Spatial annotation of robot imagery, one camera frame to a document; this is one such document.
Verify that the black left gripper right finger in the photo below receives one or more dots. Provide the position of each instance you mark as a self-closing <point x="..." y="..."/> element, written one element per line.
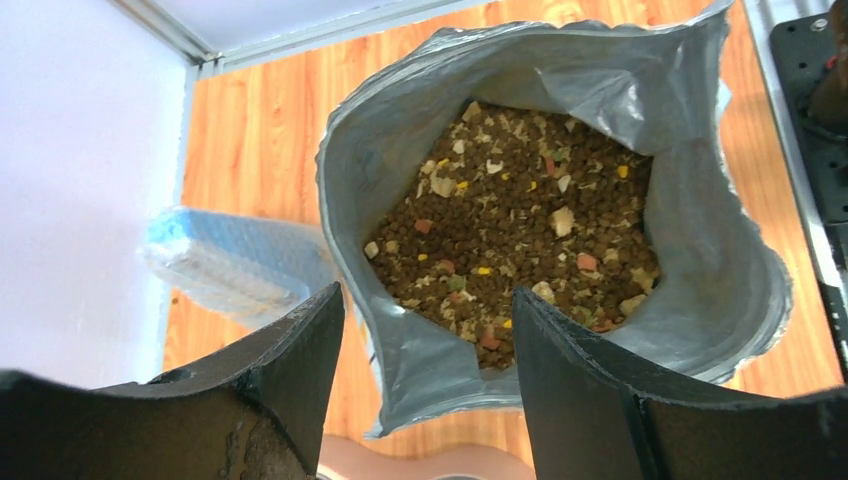
<point x="595" y="410"/>

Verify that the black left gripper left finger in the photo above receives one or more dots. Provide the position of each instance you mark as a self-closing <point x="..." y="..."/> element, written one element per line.
<point x="254" y="409"/>

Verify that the cat food bag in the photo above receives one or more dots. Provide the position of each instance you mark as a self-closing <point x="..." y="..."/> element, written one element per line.
<point x="724" y="297"/>

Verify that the brown pet food kibble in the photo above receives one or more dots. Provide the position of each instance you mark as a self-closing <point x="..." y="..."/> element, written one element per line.
<point x="507" y="198"/>

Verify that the pink double bowl feeder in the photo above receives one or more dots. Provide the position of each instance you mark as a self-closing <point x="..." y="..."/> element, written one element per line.
<point x="342" y="458"/>

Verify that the blue item in bubble wrap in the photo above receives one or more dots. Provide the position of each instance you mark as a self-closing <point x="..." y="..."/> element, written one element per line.
<point x="251" y="270"/>

